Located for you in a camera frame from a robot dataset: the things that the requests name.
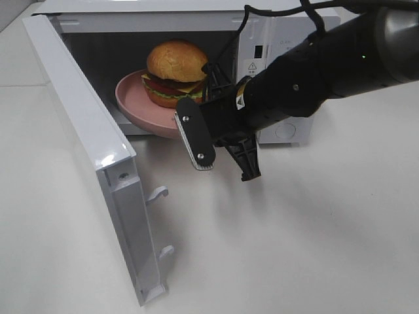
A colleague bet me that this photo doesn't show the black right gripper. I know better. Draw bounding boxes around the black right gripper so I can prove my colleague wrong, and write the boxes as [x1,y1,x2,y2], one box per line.
[174,77,289,171]

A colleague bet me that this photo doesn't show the pink plate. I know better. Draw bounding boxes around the pink plate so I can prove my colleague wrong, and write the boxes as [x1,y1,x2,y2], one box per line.
[115,69,180,139]

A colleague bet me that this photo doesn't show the burger with lettuce and cheese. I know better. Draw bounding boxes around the burger with lettuce and cheese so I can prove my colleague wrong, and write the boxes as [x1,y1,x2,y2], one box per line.
[141,39,208,109]

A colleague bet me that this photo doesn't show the white microwave door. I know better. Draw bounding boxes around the white microwave door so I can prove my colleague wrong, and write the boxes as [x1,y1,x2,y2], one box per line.
[23,15,174,305]

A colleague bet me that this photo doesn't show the round door release button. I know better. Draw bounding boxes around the round door release button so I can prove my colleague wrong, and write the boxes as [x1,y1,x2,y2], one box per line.
[275,122,297,139]

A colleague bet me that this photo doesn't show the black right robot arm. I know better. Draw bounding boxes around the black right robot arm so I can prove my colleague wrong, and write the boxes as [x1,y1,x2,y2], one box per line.
[175,1,418,180]

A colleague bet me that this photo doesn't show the white warning label sticker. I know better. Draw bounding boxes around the white warning label sticker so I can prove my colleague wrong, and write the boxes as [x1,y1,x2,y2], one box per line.
[243,58,264,77]

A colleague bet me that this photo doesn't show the white microwave oven body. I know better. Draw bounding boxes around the white microwave oven body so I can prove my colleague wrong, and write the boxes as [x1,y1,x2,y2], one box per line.
[32,0,341,147]

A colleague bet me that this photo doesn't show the black cable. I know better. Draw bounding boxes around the black cable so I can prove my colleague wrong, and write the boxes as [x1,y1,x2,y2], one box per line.
[202,0,364,99]

